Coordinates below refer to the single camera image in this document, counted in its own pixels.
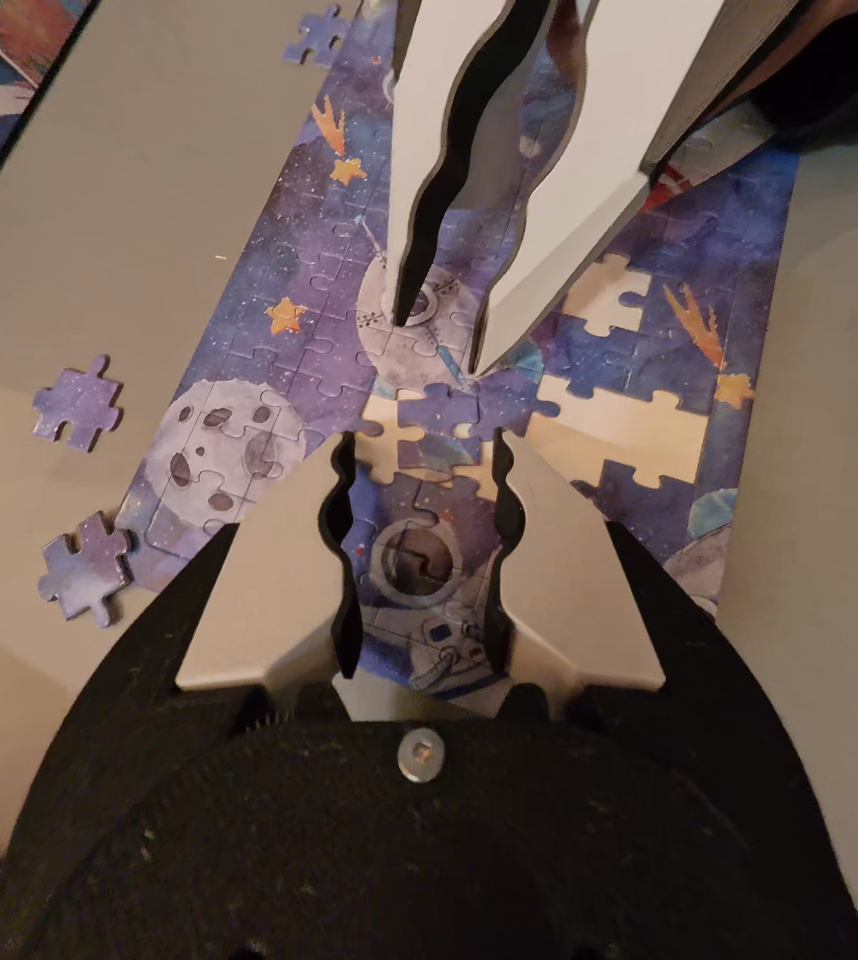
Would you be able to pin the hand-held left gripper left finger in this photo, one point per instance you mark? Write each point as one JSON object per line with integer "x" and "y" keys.
{"x": 271, "y": 607}

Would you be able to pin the purple jigsaw puzzle piece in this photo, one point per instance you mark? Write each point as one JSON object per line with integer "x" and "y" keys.
{"x": 316, "y": 34}
{"x": 436, "y": 411}
{"x": 511, "y": 405}
{"x": 88, "y": 566}
{"x": 76, "y": 405}

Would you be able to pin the person's right forearm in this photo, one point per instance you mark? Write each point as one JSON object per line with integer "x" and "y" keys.
{"x": 833, "y": 67}

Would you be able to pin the person's right hand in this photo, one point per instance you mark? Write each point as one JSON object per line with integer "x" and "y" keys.
{"x": 567, "y": 37}

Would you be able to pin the space jigsaw puzzle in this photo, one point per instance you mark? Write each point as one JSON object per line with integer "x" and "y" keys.
{"x": 234, "y": 420}

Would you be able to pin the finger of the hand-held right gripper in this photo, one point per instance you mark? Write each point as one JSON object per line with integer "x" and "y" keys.
{"x": 623, "y": 150}
{"x": 436, "y": 112}

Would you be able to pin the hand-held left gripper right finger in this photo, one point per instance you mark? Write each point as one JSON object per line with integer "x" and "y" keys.
{"x": 579, "y": 607}

